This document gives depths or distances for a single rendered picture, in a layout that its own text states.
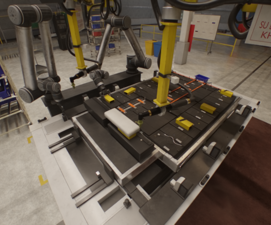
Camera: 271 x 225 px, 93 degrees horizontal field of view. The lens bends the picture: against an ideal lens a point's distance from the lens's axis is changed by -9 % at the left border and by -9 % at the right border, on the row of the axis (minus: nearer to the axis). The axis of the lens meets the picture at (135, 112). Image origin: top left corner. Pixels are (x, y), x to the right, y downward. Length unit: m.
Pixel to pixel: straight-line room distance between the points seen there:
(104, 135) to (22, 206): 1.55
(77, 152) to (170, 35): 1.30
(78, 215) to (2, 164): 2.15
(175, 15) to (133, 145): 0.84
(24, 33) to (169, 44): 1.29
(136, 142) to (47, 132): 1.09
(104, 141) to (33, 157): 1.81
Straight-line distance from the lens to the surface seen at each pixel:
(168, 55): 0.83
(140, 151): 1.03
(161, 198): 1.13
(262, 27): 0.87
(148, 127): 1.35
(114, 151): 1.19
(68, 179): 1.33
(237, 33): 0.90
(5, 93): 3.33
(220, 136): 1.68
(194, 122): 1.53
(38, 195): 2.43
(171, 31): 0.81
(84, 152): 1.53
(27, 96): 1.98
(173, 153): 1.18
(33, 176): 2.64
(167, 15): 0.79
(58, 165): 1.44
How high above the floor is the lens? 1.92
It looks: 36 degrees down
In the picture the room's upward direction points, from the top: straight up
